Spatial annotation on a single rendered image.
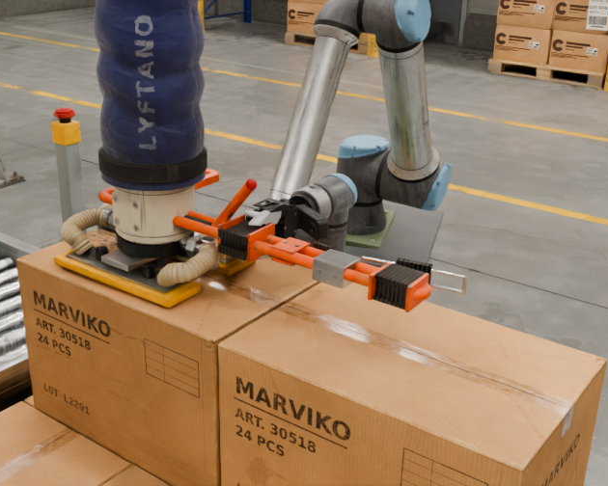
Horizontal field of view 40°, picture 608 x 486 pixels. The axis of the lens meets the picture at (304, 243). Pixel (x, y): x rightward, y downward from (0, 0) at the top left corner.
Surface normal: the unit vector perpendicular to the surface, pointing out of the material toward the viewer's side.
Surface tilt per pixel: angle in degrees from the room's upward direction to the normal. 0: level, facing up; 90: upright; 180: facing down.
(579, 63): 93
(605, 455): 0
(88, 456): 0
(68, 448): 0
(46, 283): 90
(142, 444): 90
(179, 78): 69
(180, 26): 77
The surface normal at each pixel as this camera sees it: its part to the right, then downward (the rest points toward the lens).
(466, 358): 0.02, -0.92
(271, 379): -0.59, 0.30
